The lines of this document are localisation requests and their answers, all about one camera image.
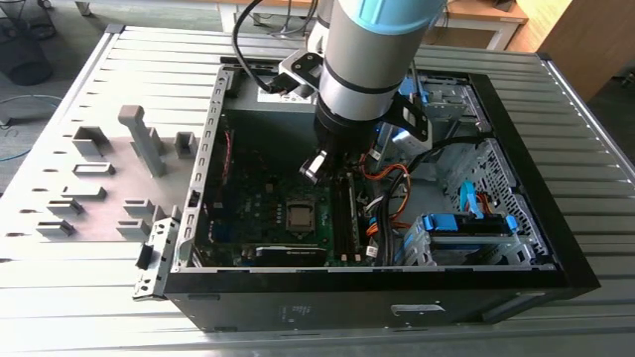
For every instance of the silver topped CPU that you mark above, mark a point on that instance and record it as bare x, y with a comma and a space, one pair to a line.
300, 218

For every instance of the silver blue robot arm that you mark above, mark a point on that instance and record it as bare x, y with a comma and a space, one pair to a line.
362, 56

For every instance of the CPU socket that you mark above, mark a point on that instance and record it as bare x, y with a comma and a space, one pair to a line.
302, 232

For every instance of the white Dell rating label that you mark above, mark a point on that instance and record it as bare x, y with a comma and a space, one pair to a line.
287, 97

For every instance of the blue plastic bay latch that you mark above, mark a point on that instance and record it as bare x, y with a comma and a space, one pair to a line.
407, 87

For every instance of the white four pin connector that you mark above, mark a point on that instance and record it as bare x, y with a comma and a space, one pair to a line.
268, 186

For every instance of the black RAM slot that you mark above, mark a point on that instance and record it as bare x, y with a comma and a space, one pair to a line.
351, 223
344, 223
338, 223

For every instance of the silver wrist connector block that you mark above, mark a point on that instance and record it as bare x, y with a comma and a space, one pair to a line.
298, 65

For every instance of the silver drive bay cage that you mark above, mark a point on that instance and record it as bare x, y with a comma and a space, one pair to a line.
451, 108

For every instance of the grey power supply box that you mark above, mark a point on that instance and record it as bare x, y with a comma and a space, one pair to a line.
248, 83

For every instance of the green Dell motherboard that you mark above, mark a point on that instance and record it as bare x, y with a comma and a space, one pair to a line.
248, 215

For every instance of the blue disk carrier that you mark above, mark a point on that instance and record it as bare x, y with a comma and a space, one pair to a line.
442, 225
411, 245

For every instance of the perforated silver disk cage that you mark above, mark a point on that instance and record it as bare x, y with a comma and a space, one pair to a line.
497, 167

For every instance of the black graphics card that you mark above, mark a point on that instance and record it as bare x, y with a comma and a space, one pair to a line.
292, 256

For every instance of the black PC case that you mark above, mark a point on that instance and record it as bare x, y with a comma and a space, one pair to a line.
347, 308

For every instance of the grey parts rack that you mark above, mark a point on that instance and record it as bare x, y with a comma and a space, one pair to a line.
114, 193

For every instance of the wooden cabinet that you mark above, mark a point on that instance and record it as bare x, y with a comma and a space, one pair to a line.
586, 37

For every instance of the black round bin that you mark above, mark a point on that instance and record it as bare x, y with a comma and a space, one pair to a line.
27, 67

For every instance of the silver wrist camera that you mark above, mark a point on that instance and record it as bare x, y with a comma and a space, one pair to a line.
311, 169
408, 140

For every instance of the wooden desk white frame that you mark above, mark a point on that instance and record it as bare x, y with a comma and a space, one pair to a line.
501, 15

